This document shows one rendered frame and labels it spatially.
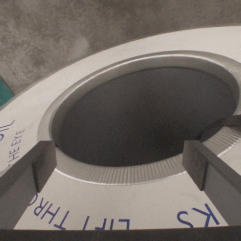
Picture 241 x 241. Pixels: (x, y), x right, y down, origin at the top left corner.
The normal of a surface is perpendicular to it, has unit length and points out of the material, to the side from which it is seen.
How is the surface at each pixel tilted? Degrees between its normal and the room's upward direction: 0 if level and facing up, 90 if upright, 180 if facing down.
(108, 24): 0
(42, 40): 0
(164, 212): 90
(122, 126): 33
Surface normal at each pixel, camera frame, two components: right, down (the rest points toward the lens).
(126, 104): 0.25, 0.54
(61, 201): -0.28, -0.76
